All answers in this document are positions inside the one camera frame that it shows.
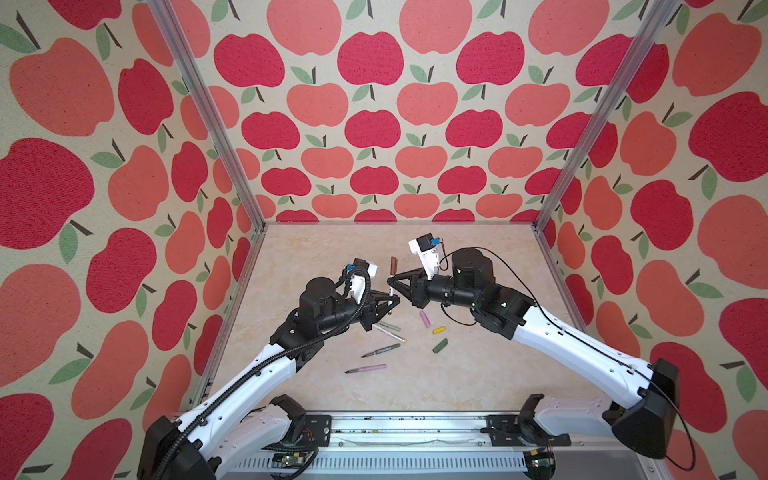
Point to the dark green pen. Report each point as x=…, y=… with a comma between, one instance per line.
x=382, y=350

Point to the left aluminium corner post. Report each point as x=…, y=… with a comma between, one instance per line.
x=173, y=34

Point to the light green pen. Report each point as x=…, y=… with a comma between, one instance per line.
x=389, y=326

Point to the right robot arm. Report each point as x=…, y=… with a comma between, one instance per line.
x=645, y=396

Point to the pink pen cap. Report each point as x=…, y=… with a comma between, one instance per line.
x=425, y=319

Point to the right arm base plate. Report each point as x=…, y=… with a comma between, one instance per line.
x=513, y=431

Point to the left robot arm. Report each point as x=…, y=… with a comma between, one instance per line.
x=208, y=441

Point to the aluminium front rail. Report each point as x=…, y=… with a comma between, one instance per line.
x=440, y=445

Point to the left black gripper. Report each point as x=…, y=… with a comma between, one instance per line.
x=368, y=310

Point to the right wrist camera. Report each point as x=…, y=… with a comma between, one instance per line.
x=425, y=248

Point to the white yellow-tipped pen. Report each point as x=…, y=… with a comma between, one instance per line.
x=390, y=334

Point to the aluminium corner post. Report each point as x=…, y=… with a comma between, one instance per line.
x=655, y=20
x=173, y=34

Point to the right aluminium corner post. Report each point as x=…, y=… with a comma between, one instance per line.
x=655, y=20

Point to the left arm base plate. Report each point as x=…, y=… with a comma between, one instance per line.
x=314, y=429

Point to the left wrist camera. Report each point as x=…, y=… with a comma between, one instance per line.
x=356, y=277

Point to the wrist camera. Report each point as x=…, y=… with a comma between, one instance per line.
x=356, y=277
x=425, y=248

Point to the dark green pen cap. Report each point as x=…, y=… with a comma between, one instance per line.
x=440, y=346

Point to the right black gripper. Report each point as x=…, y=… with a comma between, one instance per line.
x=415, y=292

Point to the pink pen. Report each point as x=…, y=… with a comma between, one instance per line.
x=365, y=369

